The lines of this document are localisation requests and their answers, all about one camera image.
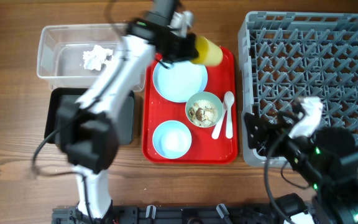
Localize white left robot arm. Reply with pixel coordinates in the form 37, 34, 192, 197
52, 1, 200, 223

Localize grey dishwasher rack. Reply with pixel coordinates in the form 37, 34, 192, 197
237, 11, 358, 169

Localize black waste bin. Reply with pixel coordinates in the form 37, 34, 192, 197
44, 88, 135, 145

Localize black mounting rail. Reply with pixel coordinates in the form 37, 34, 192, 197
51, 203, 279, 224

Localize white tissue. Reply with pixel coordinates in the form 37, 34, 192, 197
83, 45, 114, 71

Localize clear plastic bin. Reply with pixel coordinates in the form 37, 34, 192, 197
36, 22, 147, 93

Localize large light blue plate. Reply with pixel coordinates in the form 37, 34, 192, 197
152, 61, 208, 103

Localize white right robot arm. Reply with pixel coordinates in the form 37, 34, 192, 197
244, 113, 358, 223

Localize small light blue bowl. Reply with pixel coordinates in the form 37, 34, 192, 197
152, 120, 192, 159

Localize white plastic spoon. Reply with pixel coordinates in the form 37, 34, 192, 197
224, 91, 235, 139

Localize red plastic tray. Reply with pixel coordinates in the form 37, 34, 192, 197
142, 47, 239, 165

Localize rice and mushroom leftovers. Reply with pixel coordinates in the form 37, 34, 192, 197
187, 100, 218, 128

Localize white plastic fork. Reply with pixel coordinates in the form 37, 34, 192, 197
211, 103, 227, 139

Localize green bowl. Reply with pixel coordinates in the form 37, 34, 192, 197
185, 91, 223, 128

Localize yellow plastic cup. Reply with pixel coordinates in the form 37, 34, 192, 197
190, 35, 223, 66

